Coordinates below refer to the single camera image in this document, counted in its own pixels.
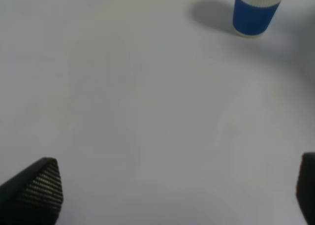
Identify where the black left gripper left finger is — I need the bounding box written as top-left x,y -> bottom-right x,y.
0,158 -> 63,225

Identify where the blue ribbed paper cup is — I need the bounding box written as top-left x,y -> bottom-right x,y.
232,0 -> 282,37

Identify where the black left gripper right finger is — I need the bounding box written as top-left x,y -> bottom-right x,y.
296,152 -> 315,225

